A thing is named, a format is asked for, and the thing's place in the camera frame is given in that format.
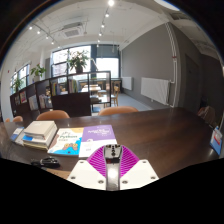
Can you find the purple and white book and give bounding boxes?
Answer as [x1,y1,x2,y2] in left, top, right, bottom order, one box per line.
[78,124,119,159]

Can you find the medium green potted plant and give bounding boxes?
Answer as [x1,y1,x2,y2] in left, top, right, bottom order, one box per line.
[30,63,47,82]

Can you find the ceiling spot lights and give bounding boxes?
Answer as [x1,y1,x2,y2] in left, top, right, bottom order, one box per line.
[27,0,116,46]

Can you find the thin yellow-edged book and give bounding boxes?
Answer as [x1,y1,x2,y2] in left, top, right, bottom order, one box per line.
[21,138,58,152]

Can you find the small white wall radiator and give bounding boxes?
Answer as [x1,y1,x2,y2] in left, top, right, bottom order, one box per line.
[121,76,134,91]

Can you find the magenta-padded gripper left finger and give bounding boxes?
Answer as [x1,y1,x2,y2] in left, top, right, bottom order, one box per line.
[66,145,109,192]

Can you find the small blue-white cover book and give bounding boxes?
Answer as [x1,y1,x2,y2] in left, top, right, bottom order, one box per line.
[9,126,26,143]

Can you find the grey door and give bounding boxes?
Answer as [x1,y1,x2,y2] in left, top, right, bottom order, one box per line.
[184,54,202,108]

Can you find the thick white book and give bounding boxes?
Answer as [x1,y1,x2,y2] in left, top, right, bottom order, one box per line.
[23,120,57,141]

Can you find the dark wooden shelf unit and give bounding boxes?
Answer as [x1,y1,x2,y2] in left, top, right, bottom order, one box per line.
[8,70,112,118]

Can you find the small green potted plant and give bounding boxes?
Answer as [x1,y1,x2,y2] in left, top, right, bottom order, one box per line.
[12,77,25,93]

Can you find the brown chair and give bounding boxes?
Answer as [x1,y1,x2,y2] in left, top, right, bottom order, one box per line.
[197,105,217,127]

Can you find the black power adapter brick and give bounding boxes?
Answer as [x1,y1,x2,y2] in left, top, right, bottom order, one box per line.
[39,156,61,169]

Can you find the blue and white card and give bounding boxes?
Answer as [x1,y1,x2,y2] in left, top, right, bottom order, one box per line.
[209,126,224,156]

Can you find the ceiling air conditioner unit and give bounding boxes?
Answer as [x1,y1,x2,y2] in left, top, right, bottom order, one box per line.
[61,22,85,39]

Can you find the white vertical wall pipe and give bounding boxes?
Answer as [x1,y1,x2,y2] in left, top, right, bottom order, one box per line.
[164,22,180,108]

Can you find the colourful cartoon cover book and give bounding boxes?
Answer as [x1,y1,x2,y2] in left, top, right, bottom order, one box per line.
[47,127,85,157]

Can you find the large white wall radiator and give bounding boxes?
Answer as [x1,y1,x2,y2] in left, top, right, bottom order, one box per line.
[140,76,171,106]

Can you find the large green potted plant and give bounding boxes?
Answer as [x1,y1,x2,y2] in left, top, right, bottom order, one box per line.
[67,49,92,75]

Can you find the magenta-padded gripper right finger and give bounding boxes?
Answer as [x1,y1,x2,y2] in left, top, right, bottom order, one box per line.
[118,145,160,192]

